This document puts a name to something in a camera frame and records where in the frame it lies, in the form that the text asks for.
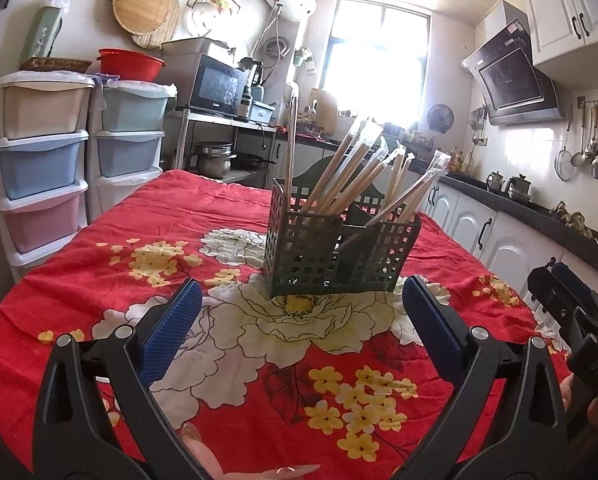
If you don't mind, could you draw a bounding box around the metal shelf rack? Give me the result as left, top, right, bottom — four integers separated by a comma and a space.
166, 107, 280, 186

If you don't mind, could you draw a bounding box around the group of sauce bottles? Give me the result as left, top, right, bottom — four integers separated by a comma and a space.
449, 147, 472, 173

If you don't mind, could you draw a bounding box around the coiled hose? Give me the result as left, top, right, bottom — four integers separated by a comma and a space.
264, 35, 292, 58

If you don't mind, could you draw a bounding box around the person's right hand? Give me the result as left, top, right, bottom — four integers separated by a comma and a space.
559, 374, 576, 413

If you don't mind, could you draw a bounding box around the grey tray box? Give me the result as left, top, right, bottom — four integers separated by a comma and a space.
160, 37, 230, 61

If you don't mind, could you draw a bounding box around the brown wicker basket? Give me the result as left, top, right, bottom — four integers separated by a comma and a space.
19, 56, 94, 73

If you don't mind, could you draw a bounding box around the bunch of chopsticks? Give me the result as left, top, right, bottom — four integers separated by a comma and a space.
283, 80, 452, 256

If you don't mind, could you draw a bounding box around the beige blue pink drawer tower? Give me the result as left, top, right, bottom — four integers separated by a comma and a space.
0, 71, 96, 281

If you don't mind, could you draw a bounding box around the pile of ginger roots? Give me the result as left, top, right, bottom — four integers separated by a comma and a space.
552, 201, 595, 236

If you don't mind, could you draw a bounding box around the person's left hand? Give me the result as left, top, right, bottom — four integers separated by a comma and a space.
179, 421, 316, 480

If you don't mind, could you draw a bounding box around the dark green plastic utensil basket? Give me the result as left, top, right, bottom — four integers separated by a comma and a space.
264, 157, 422, 301

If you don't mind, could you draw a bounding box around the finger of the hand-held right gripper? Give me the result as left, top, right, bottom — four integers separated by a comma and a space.
552, 261, 598, 331
526, 266, 580, 341

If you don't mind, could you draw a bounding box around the kitchen window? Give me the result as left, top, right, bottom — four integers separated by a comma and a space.
318, 0, 432, 133

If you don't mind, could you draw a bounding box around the red plastic basin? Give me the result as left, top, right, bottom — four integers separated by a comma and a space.
97, 48, 166, 82

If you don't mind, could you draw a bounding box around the black frying pan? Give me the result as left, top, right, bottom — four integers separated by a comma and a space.
236, 152, 275, 168

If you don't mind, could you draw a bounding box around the pale green tall device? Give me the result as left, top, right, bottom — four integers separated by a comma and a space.
20, 0, 70, 63

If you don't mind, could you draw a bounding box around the red floral blanket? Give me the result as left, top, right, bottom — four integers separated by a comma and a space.
0, 169, 555, 480

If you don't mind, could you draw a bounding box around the blue grey plastic box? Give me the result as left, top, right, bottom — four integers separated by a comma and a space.
249, 101, 278, 123

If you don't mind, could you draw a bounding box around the glass pot lid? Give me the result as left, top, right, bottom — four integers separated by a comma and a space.
188, 0, 224, 36

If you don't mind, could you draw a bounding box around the beige cutting board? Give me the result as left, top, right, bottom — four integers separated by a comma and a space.
308, 87, 339, 133

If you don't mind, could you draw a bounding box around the steel cooking pot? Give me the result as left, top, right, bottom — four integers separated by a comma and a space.
193, 141, 237, 178

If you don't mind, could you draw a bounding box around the black range hood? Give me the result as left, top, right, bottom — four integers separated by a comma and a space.
462, 1, 565, 127

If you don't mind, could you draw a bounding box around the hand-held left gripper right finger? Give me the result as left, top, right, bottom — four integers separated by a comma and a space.
394, 275, 572, 480

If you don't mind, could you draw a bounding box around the grey green drawer tower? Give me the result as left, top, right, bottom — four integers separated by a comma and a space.
86, 80, 177, 221

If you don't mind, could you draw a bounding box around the black blender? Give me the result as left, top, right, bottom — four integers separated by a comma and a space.
239, 57, 265, 118

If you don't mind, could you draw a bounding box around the row of hanging kitchen utensils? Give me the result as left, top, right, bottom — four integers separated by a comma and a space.
554, 97, 598, 181

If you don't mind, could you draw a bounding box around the black microwave oven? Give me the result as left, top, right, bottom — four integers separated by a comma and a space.
186, 53, 250, 118

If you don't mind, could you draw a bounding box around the round wall fan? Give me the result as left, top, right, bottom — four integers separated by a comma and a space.
426, 104, 455, 133

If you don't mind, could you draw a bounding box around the round bamboo tray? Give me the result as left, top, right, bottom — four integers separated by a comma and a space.
112, 0, 174, 37

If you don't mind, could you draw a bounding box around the round woven mat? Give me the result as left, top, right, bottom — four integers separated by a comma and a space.
131, 0, 182, 51

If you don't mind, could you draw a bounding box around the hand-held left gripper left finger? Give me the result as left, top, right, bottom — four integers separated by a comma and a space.
31, 277, 204, 480

